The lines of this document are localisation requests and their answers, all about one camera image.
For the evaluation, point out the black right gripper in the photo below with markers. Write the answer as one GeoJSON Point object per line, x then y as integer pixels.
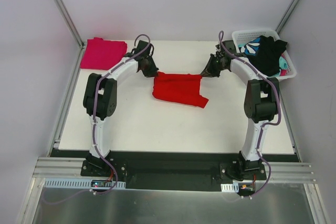
{"type": "Point", "coordinates": [213, 65]}

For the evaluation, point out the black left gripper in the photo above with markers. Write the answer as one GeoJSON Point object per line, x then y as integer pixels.
{"type": "Point", "coordinates": [149, 66]}

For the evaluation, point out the white plastic laundry basket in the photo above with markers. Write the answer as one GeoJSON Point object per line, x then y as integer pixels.
{"type": "Point", "coordinates": [241, 37]}

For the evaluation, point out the red t shirt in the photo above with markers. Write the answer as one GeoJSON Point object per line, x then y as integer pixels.
{"type": "Point", "coordinates": [179, 88]}

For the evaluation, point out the magenta t shirt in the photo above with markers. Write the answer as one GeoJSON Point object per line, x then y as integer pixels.
{"type": "Point", "coordinates": [102, 54]}

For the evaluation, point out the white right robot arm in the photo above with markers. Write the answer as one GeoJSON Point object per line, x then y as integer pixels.
{"type": "Point", "coordinates": [261, 107]}

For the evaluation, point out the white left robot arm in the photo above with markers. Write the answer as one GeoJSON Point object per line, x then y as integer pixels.
{"type": "Point", "coordinates": [100, 102]}

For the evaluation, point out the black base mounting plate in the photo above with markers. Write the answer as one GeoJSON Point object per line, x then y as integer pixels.
{"type": "Point", "coordinates": [165, 171]}

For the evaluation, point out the left aluminium frame post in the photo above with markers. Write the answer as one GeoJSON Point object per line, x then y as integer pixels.
{"type": "Point", "coordinates": [69, 22]}

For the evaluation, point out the aluminium frame post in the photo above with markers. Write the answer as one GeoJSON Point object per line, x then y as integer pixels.
{"type": "Point", "coordinates": [294, 1]}
{"type": "Point", "coordinates": [69, 22]}

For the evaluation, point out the right aluminium frame post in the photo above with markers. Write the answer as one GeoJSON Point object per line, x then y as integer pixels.
{"type": "Point", "coordinates": [294, 1]}

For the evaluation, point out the right white cable duct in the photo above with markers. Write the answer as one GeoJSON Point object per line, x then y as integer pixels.
{"type": "Point", "coordinates": [230, 188]}

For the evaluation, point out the white cable duct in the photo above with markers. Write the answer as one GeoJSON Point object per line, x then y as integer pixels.
{"type": "Point", "coordinates": [230, 188]}
{"type": "Point", "coordinates": [69, 183]}

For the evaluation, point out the aluminium rail right side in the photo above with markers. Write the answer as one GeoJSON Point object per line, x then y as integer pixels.
{"type": "Point", "coordinates": [295, 173]}

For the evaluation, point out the aluminium rail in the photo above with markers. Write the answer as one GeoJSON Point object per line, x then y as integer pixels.
{"type": "Point", "coordinates": [58, 167]}
{"type": "Point", "coordinates": [295, 173]}

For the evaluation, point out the aluminium rail left side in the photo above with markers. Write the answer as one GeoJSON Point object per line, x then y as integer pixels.
{"type": "Point", "coordinates": [58, 167]}

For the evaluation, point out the left white cable duct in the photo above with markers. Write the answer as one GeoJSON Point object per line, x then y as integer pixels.
{"type": "Point", "coordinates": [69, 183]}

